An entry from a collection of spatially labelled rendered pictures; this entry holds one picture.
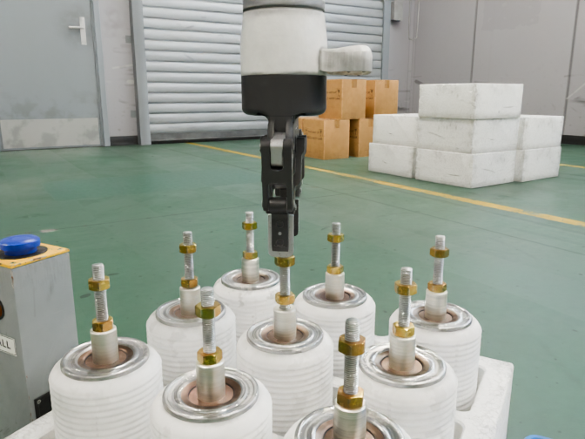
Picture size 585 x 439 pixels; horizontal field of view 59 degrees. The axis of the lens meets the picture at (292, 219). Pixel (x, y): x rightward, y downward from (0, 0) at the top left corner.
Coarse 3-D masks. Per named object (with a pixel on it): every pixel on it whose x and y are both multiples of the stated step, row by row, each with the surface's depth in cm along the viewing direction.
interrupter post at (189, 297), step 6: (180, 288) 56; (186, 288) 56; (192, 288) 56; (198, 288) 56; (180, 294) 56; (186, 294) 55; (192, 294) 55; (198, 294) 56; (180, 300) 56; (186, 300) 55; (192, 300) 56; (198, 300) 56; (180, 306) 56; (186, 306) 56; (192, 306) 56; (186, 312) 56; (192, 312) 56
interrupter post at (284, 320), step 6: (276, 306) 51; (276, 312) 50; (282, 312) 50; (288, 312) 50; (294, 312) 50; (276, 318) 50; (282, 318) 50; (288, 318) 50; (294, 318) 50; (276, 324) 50; (282, 324) 50; (288, 324) 50; (294, 324) 51; (276, 330) 50; (282, 330) 50; (288, 330) 50; (294, 330) 51; (276, 336) 51; (282, 336) 50; (288, 336) 50; (294, 336) 51
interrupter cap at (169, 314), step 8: (200, 296) 60; (168, 304) 58; (176, 304) 58; (224, 304) 58; (160, 312) 56; (168, 312) 56; (176, 312) 57; (224, 312) 56; (160, 320) 54; (168, 320) 54; (176, 320) 54; (184, 320) 54; (192, 320) 54; (200, 320) 54; (216, 320) 55
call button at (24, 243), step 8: (0, 240) 56; (8, 240) 56; (16, 240) 56; (24, 240) 56; (32, 240) 56; (0, 248) 56; (8, 248) 55; (16, 248) 55; (24, 248) 56; (32, 248) 57
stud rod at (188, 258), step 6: (186, 234) 55; (186, 240) 55; (186, 258) 55; (192, 258) 56; (186, 264) 55; (192, 264) 56; (186, 270) 55; (192, 270) 56; (186, 276) 56; (192, 276) 56
